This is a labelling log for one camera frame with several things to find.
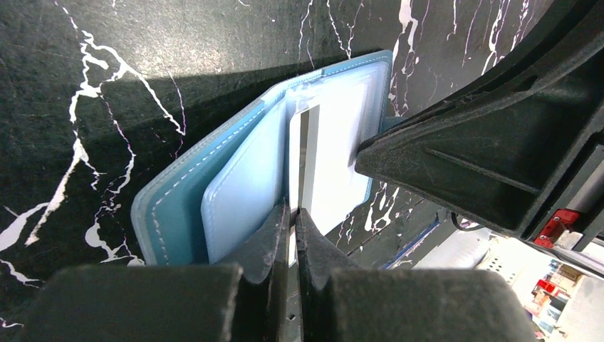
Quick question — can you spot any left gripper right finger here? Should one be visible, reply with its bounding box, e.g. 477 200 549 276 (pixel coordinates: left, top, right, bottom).
295 209 535 341

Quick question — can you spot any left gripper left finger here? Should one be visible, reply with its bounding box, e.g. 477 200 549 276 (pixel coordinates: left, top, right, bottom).
19 202 291 341

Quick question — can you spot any white card with black stripe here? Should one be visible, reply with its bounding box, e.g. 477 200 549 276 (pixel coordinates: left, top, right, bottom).
288 82 374 237

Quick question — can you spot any blue card holder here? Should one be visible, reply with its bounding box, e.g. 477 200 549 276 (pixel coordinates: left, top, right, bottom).
130 50 393 266

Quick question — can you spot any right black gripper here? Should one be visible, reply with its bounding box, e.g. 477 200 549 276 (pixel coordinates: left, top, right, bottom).
355 1 603 279

